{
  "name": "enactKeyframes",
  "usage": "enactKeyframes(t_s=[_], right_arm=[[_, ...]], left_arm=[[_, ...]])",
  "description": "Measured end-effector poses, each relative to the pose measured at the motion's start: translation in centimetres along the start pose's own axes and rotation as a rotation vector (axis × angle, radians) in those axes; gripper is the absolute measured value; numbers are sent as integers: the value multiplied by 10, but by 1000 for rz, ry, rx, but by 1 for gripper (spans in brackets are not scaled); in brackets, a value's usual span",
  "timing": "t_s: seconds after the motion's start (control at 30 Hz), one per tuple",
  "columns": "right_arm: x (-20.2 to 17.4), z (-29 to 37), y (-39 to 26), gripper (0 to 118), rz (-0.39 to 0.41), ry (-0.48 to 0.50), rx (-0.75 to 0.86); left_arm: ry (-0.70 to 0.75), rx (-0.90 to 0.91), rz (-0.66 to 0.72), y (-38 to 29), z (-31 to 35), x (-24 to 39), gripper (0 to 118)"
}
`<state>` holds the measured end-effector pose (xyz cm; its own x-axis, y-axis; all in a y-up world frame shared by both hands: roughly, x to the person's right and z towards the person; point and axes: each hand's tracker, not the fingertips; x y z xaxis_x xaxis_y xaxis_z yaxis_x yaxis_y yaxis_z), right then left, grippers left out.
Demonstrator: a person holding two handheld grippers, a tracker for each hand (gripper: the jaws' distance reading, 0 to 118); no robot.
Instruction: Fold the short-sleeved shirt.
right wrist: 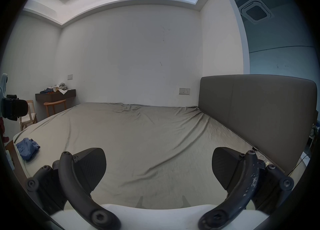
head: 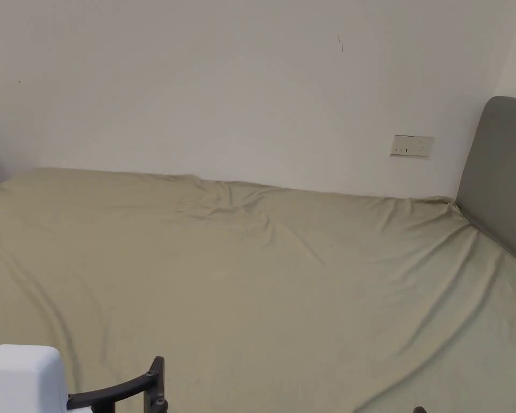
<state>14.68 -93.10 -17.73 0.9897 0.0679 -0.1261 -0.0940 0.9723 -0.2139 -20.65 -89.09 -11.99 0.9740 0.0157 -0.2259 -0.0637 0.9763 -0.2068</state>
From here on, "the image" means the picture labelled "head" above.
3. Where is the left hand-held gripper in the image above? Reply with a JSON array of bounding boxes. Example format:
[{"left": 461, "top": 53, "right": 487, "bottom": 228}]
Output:
[{"left": 0, "top": 344, "right": 169, "bottom": 413}]

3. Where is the bed with pale green sheet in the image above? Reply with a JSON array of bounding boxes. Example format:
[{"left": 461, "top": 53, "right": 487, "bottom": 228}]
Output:
[{"left": 0, "top": 167, "right": 516, "bottom": 413}]

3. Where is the grey padded headboard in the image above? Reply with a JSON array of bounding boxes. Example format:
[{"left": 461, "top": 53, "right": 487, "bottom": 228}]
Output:
[{"left": 455, "top": 96, "right": 516, "bottom": 273}]

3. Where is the white wall socket plate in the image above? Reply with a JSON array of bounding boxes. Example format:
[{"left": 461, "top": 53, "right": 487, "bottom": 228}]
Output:
[{"left": 389, "top": 134, "right": 435, "bottom": 158}]

